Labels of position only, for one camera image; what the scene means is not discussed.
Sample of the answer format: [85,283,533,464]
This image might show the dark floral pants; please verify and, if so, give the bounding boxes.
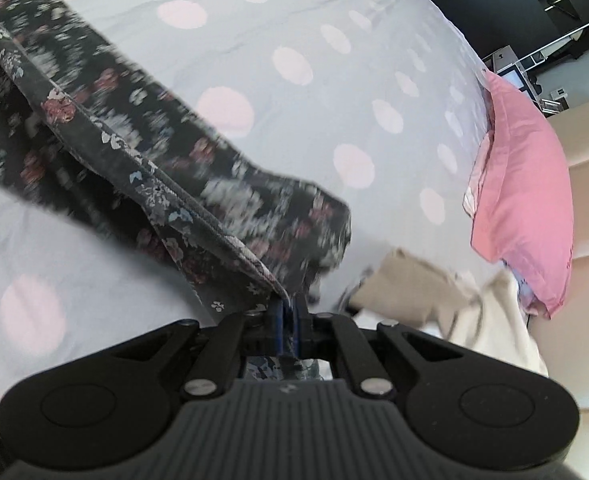
[0,0,353,382]

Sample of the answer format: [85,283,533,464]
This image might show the white garment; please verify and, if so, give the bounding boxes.
[353,270,550,378]

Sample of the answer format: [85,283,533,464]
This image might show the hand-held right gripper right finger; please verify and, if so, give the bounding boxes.
[291,294,466,400]

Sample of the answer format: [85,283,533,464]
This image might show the beige garment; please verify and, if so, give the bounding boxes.
[349,249,458,332]

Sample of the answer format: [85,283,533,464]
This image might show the polka-dot bed sheet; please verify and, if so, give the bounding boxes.
[0,0,506,441]

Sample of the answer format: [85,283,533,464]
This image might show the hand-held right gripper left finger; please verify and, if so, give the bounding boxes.
[109,299,290,402]

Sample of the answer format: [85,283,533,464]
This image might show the black sliding-door wardrobe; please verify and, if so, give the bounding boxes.
[412,0,589,63]

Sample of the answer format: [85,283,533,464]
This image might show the pink pillow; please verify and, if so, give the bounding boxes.
[462,69,575,320]

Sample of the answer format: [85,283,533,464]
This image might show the white nightstand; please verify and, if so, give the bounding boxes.
[483,45,571,117]

